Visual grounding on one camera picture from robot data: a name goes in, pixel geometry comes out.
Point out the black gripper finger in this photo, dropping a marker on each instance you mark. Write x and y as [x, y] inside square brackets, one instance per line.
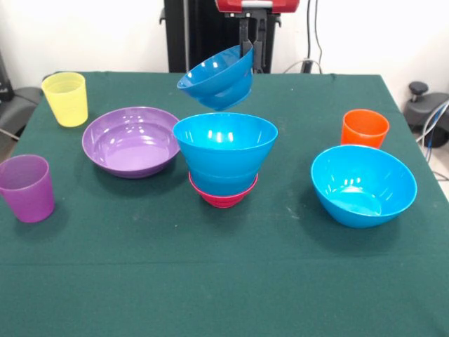
[258, 49]
[245, 38]

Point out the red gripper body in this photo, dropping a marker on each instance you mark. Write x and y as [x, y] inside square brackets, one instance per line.
[257, 5]

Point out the small dark blue bowl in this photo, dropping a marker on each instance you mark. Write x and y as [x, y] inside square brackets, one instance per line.
[221, 84]

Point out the large blue bowl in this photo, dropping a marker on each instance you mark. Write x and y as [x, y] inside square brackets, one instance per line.
[224, 147]
[363, 189]

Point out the small red bowl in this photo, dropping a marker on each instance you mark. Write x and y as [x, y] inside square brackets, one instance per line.
[221, 200]

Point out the wide purple bowl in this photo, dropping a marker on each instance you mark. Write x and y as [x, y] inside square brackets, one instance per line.
[126, 147]

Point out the black power plug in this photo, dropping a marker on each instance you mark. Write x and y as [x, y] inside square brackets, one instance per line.
[307, 66]

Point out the orange cup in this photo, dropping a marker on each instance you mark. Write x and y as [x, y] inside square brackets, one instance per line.
[365, 131]

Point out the dark grey chair base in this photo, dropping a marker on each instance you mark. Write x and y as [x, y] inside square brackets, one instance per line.
[424, 112]

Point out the yellow cup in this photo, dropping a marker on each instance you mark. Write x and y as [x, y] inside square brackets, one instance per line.
[66, 102]

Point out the dark green tablecloth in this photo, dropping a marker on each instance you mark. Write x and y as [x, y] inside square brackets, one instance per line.
[217, 267]

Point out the grey padded chair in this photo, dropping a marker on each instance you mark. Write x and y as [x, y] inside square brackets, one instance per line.
[15, 105]

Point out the purple cup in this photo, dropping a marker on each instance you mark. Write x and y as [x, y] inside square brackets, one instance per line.
[28, 193]

